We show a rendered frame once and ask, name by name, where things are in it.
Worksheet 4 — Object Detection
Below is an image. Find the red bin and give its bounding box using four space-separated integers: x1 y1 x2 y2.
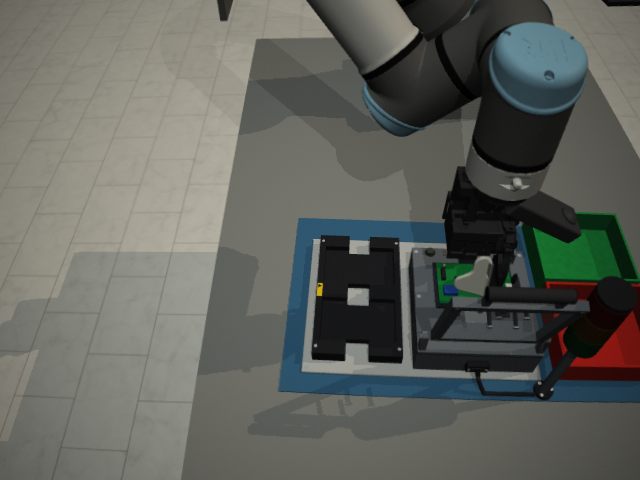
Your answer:
543 282 640 381

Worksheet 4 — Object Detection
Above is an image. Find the green bin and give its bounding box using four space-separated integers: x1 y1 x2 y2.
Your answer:
522 212 640 288

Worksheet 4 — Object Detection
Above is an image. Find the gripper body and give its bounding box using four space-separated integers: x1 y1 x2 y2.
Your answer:
442 166 526 260

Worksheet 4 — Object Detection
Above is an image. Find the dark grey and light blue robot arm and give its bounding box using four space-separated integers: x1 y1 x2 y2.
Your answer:
306 0 588 243

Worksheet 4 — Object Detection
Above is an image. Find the green circuit board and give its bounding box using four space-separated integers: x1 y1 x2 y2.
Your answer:
436 263 512 304

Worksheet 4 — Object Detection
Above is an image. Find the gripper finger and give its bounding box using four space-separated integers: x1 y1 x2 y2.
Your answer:
454 243 513 297

